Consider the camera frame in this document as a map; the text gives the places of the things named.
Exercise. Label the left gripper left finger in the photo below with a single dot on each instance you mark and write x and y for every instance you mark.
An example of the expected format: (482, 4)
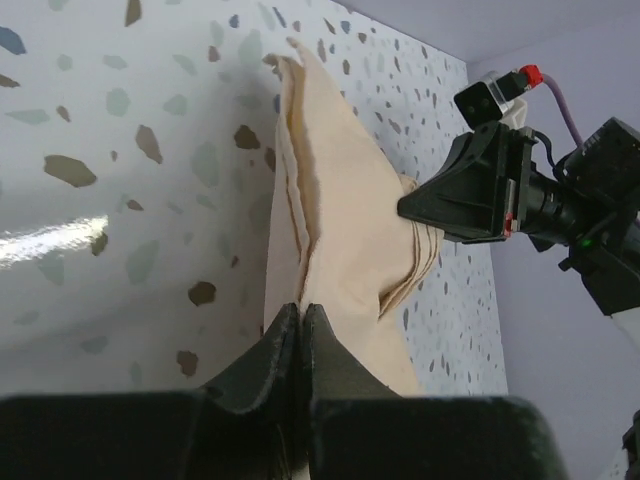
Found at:
(239, 425)

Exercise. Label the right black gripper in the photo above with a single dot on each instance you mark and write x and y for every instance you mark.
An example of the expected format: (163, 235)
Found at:
(589, 205)

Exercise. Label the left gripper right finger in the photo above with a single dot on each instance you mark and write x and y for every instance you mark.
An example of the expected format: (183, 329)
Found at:
(360, 429)

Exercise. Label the beige cloth mat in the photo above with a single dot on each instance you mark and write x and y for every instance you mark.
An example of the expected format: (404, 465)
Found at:
(335, 237)

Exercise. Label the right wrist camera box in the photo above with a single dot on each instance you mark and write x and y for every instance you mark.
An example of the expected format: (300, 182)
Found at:
(496, 97)

